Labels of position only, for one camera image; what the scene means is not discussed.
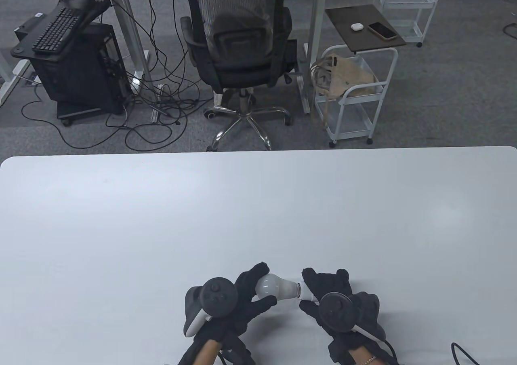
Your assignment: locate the grey black right hand controller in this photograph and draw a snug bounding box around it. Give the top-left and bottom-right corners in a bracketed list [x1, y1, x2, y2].
[318, 292, 386, 339]

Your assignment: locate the dark brown wooden board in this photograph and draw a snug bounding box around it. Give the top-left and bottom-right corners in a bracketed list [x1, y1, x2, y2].
[325, 4, 407, 54]

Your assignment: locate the grey black left hand controller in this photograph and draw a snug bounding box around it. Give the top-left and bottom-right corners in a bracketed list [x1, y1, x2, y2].
[185, 277, 239, 338]

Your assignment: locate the person's right hand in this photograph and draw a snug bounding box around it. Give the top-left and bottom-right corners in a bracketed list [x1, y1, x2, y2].
[300, 267, 394, 361]

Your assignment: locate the black table cable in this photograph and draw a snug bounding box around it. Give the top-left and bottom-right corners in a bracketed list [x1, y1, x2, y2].
[450, 342, 484, 365]

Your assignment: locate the person's left hand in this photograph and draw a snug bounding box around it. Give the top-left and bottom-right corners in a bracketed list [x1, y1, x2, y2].
[190, 262, 278, 361]

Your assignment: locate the white desk foot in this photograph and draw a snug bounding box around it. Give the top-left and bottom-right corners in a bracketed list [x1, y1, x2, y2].
[0, 52, 29, 107]

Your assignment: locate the grey black hand controller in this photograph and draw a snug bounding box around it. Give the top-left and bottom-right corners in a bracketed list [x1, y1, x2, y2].
[318, 292, 386, 339]
[185, 277, 239, 338]

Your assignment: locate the person's right forearm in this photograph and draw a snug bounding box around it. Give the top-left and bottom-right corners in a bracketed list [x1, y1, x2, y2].
[347, 349, 384, 365]

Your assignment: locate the beige cloth bag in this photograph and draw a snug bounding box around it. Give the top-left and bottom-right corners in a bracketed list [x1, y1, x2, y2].
[310, 55, 383, 101]

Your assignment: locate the white light bulb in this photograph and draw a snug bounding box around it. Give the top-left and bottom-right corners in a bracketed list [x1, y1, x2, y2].
[255, 273, 301, 300]

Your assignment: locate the white plug-in socket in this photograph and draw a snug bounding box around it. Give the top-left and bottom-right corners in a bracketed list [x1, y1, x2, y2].
[298, 280, 319, 302]

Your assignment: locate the black keyboard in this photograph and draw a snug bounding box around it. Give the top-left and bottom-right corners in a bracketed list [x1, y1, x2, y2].
[32, 7, 90, 55]

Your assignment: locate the white standing desk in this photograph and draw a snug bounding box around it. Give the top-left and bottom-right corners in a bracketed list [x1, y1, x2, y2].
[285, 0, 338, 115]
[61, 0, 178, 95]

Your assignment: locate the black smartphone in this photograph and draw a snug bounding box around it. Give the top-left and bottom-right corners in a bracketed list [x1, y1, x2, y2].
[368, 22, 397, 41]

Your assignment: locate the black glove cable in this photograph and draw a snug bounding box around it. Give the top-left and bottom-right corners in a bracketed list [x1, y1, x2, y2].
[380, 333, 401, 365]

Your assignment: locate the black mesh office chair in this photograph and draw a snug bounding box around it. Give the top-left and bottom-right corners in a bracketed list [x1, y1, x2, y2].
[180, 0, 299, 152]

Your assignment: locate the tangle of black floor cables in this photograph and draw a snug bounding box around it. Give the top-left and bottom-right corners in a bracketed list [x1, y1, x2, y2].
[20, 0, 202, 151]

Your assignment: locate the black computer tower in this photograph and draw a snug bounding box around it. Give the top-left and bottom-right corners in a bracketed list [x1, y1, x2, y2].
[30, 22, 132, 117]

